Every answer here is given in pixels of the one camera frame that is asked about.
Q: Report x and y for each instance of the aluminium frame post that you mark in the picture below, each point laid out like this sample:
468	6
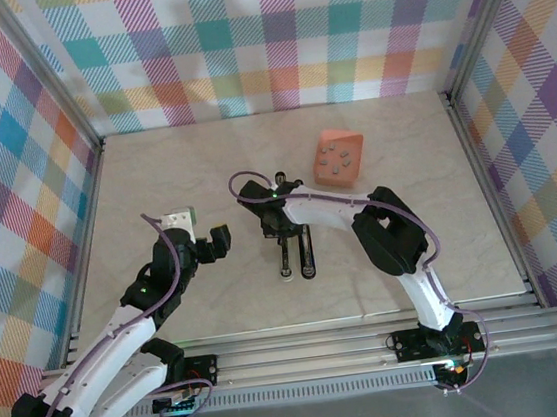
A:
42	74
483	19

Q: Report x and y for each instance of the small lit circuit board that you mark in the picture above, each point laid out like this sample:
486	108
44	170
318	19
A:
453	371
175	404

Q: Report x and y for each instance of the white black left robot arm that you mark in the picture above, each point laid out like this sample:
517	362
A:
112	338

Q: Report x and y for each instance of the aluminium side rail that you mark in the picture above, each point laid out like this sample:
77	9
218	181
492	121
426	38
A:
480	170
89	225

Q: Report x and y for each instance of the orange dice block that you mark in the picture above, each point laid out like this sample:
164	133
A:
340	178

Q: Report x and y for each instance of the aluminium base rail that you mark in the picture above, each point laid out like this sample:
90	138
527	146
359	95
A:
300	354

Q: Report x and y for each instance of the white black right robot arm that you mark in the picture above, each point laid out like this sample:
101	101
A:
319	211

